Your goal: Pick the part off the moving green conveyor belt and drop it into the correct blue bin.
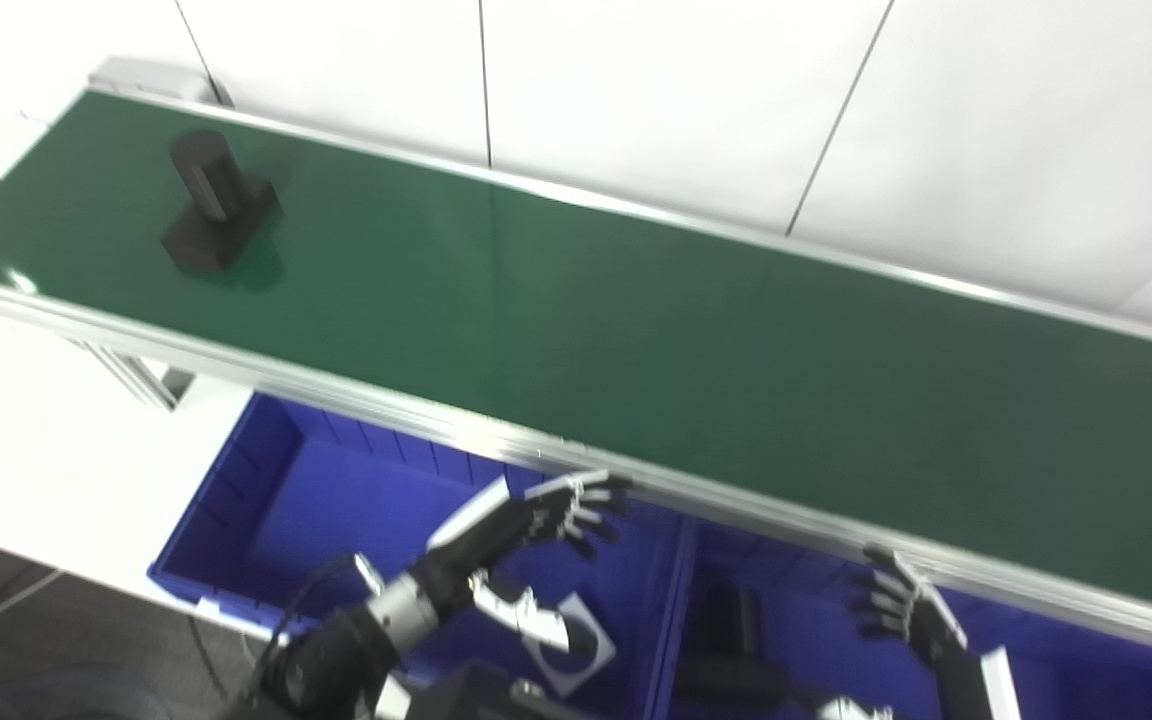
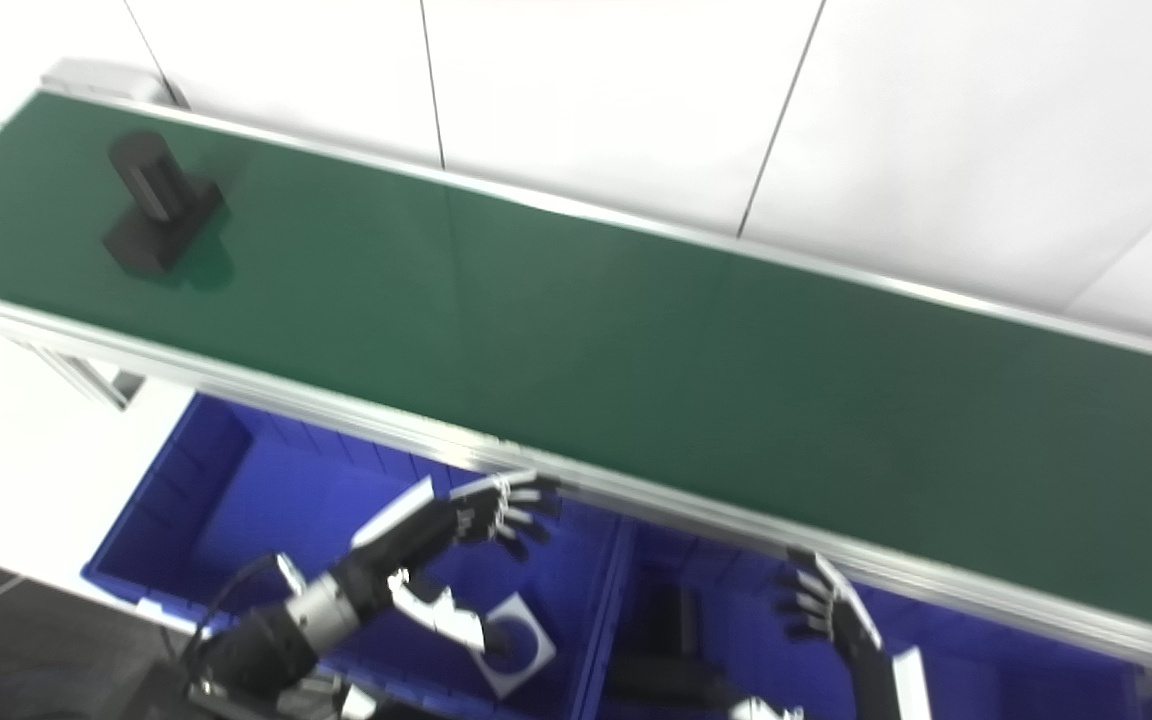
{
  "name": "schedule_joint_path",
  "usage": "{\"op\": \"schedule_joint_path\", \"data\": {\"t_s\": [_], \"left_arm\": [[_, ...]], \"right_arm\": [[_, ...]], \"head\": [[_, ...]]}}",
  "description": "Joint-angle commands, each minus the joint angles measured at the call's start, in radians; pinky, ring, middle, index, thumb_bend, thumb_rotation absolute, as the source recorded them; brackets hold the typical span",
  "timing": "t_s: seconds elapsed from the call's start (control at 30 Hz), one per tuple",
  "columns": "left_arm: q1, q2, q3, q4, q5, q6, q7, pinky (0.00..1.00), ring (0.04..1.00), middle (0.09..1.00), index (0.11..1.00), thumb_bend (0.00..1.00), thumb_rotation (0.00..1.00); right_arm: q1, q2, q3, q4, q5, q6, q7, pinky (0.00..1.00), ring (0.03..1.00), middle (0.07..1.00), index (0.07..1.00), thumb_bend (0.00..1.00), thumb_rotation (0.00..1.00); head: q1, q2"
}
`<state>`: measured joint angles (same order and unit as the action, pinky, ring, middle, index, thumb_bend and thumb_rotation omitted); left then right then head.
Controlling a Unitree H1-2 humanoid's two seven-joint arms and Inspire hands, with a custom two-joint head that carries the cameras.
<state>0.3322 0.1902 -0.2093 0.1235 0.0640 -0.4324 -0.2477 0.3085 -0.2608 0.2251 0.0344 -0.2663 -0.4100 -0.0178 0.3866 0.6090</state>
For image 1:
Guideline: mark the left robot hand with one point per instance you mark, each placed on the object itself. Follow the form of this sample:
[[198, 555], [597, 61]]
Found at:
[[481, 540]]

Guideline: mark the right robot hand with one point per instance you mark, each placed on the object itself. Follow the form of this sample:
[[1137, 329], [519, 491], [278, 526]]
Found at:
[[921, 615]]

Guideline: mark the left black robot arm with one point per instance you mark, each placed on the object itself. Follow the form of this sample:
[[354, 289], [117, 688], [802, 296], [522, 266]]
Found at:
[[336, 655]]

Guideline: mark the blue plastic bin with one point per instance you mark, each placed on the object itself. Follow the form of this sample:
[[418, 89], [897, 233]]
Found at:
[[336, 500], [816, 620]]

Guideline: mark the green conveyor belt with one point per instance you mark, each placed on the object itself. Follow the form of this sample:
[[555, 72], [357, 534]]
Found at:
[[636, 340]]

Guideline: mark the aluminium conveyor leg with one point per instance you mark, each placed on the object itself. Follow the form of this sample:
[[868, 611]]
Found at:
[[141, 375]]

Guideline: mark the black robot body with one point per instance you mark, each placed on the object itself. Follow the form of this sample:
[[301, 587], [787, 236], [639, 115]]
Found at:
[[476, 695]]

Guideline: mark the grey square plate with hole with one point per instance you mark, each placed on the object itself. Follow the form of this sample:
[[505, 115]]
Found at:
[[591, 650]]

